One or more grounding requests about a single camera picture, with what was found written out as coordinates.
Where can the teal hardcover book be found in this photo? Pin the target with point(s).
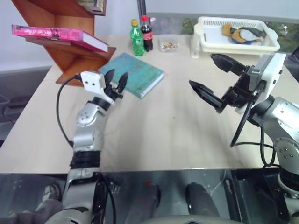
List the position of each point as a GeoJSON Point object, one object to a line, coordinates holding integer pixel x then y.
{"type": "Point", "coordinates": [135, 73]}

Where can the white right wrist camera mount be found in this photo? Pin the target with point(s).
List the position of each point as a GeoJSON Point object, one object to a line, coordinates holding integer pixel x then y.
{"type": "Point", "coordinates": [272, 74]}

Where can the dark rounded shape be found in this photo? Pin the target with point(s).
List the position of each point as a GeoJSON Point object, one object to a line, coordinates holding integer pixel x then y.
{"type": "Point", "coordinates": [201, 198]}

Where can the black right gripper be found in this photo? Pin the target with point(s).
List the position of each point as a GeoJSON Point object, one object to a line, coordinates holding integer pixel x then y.
{"type": "Point", "coordinates": [241, 93]}

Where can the pink hardcover book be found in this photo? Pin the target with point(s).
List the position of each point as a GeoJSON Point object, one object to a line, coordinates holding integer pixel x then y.
{"type": "Point", "coordinates": [56, 33]}

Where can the dark object beside table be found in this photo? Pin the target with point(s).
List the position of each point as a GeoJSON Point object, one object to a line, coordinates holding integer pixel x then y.
{"type": "Point", "coordinates": [294, 63]}

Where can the dark clutter beside table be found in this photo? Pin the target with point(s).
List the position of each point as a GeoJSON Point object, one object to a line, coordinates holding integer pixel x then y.
{"type": "Point", "coordinates": [14, 105]}

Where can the grey sneaker shoe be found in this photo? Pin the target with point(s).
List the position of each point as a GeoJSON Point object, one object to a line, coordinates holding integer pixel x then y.
{"type": "Point", "coordinates": [51, 191]}

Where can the wooden zigzag bookshelf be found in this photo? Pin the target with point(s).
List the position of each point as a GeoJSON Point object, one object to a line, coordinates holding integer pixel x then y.
{"type": "Point", "coordinates": [74, 58]}

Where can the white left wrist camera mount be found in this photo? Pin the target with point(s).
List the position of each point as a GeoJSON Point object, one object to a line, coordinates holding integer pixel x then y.
{"type": "Point", "coordinates": [92, 80]}

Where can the cola bottle red cap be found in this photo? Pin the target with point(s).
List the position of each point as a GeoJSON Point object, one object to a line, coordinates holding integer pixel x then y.
{"type": "Point", "coordinates": [147, 35]}

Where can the mustard yellow fabric piece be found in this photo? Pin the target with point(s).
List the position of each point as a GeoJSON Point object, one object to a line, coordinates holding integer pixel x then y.
{"type": "Point", "coordinates": [237, 37]}

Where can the green plastic soda bottle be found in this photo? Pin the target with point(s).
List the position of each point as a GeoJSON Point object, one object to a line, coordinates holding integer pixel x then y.
{"type": "Point", "coordinates": [137, 39]}

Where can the black vertical pole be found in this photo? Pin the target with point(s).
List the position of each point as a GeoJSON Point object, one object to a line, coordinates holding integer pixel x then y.
{"type": "Point", "coordinates": [141, 8]}

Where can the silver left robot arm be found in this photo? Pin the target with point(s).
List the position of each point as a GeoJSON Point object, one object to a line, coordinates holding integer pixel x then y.
{"type": "Point", "coordinates": [86, 130]}

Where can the tan fabric piece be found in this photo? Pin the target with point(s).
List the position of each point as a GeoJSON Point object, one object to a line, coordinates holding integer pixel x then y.
{"type": "Point", "coordinates": [227, 30]}

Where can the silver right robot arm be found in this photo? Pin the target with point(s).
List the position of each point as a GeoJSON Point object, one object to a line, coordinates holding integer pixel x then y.
{"type": "Point", "coordinates": [285, 112]}

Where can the items inside white basket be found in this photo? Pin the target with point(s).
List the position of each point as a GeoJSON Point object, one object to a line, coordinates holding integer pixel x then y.
{"type": "Point", "coordinates": [253, 33]}

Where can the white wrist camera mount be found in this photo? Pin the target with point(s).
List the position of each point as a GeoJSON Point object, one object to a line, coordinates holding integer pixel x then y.
{"type": "Point", "coordinates": [92, 80]}
{"type": "Point", "coordinates": [272, 74]}

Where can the clear box colourful small pieces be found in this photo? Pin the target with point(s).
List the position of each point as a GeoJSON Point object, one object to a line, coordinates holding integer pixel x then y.
{"type": "Point", "coordinates": [168, 44]}

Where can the white plastic basket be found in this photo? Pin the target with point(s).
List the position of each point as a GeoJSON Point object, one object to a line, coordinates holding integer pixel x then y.
{"type": "Point", "coordinates": [233, 47]}

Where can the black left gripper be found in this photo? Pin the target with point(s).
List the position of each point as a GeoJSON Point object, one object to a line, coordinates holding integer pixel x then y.
{"type": "Point", "coordinates": [115, 93]}

